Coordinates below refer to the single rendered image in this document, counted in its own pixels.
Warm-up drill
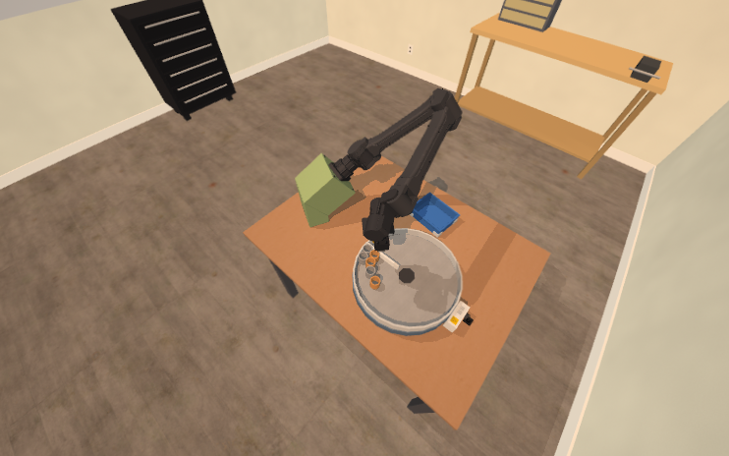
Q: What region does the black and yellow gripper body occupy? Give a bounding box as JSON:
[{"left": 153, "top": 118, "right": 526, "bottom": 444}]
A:
[{"left": 362, "top": 217, "right": 395, "bottom": 235}]

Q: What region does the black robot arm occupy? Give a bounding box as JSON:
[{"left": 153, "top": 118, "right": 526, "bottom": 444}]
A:
[{"left": 328, "top": 88, "right": 462, "bottom": 252}]

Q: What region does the blue crate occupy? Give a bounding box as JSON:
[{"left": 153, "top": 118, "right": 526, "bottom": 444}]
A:
[{"left": 410, "top": 192, "right": 460, "bottom": 238}]

